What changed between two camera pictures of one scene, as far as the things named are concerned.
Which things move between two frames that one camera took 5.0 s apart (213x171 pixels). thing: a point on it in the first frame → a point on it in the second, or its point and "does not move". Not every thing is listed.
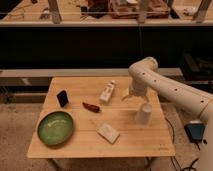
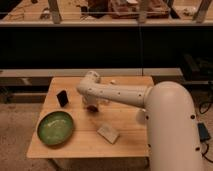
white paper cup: x=143 y=118 does not move
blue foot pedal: x=196 y=130 does not move
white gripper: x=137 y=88 → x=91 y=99
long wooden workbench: x=81 y=72 does not move
